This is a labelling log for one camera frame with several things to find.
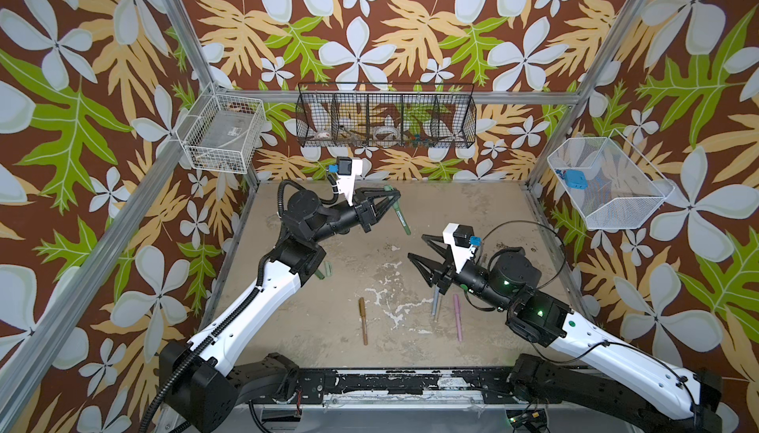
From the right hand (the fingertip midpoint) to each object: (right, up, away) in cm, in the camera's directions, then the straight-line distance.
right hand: (416, 247), depth 60 cm
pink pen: (+16, -24, +25) cm, 38 cm away
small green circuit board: (+30, -44, +13) cm, 55 cm away
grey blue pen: (+10, -20, +28) cm, 36 cm away
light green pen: (-24, -11, +36) cm, 45 cm away
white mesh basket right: (+58, +14, +18) cm, 63 cm away
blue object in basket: (+51, +17, +26) cm, 60 cm away
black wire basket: (-5, +40, +37) cm, 55 cm away
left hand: (-4, +11, -1) cm, 12 cm away
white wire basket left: (-55, +31, +26) cm, 68 cm away
